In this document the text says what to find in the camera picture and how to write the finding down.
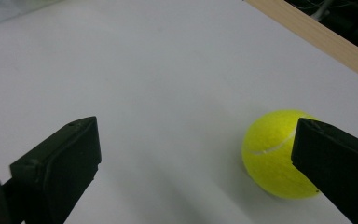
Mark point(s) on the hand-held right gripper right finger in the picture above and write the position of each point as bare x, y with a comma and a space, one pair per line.
338, 165

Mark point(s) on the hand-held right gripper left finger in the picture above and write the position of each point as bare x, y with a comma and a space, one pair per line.
59, 168

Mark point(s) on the yellow tennis ball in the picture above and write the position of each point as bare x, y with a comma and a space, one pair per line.
267, 168

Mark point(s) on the clear box with wooden rim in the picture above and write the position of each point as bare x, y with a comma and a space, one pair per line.
3, 11

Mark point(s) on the grey metal stand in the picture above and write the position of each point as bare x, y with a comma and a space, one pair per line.
320, 11

